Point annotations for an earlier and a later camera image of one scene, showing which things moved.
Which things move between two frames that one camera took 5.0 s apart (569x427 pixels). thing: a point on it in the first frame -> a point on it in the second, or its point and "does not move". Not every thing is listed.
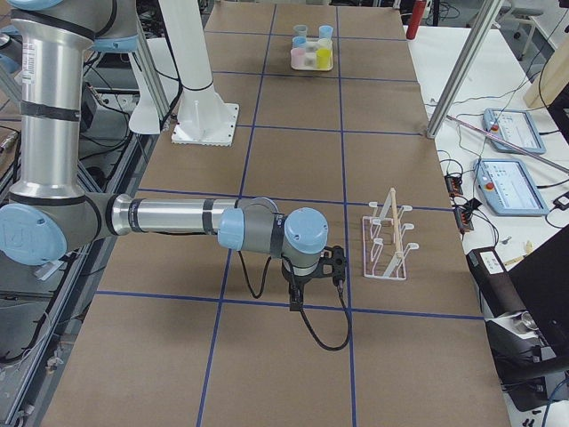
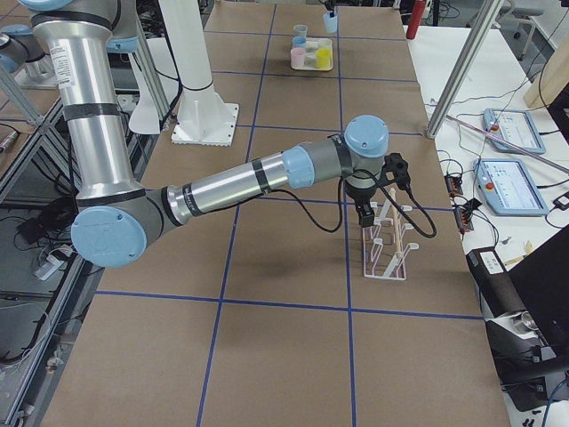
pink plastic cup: (297, 56) does not move
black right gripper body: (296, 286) -> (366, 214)
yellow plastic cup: (323, 58) does not move
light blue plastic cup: (325, 31) -> (331, 22)
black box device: (499, 292) does not move
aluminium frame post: (477, 37) does not move
